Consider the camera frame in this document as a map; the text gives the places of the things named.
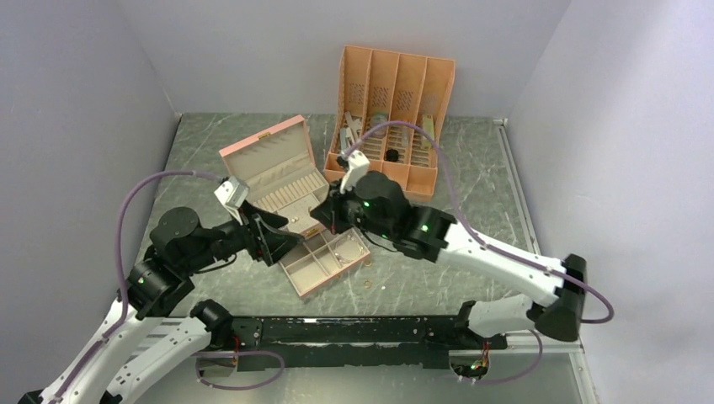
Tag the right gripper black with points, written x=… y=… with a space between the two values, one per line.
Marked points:
x=330 y=213

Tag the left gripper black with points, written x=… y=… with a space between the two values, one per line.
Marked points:
x=271 y=246

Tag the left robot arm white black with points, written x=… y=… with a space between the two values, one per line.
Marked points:
x=105 y=371

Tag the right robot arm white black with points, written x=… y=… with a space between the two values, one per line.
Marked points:
x=550 y=290

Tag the pink jewelry box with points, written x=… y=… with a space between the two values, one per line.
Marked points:
x=279 y=167

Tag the black round cap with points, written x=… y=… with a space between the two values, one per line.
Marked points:
x=392 y=155

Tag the grey stapler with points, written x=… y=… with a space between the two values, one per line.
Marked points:
x=349 y=131

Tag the clear tape roll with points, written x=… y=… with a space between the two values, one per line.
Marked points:
x=378 y=119

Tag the orange desk file organizer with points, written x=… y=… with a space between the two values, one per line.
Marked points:
x=404 y=86

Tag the green rectangular box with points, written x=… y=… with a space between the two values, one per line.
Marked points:
x=428 y=128

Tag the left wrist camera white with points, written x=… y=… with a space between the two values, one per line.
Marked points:
x=232 y=193

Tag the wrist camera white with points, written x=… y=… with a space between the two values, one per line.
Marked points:
x=232 y=193
x=356 y=165

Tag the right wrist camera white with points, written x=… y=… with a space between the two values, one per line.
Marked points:
x=356 y=165

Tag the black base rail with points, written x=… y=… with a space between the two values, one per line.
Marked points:
x=310 y=342

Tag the aluminium frame rail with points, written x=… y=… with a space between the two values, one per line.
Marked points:
x=527 y=342

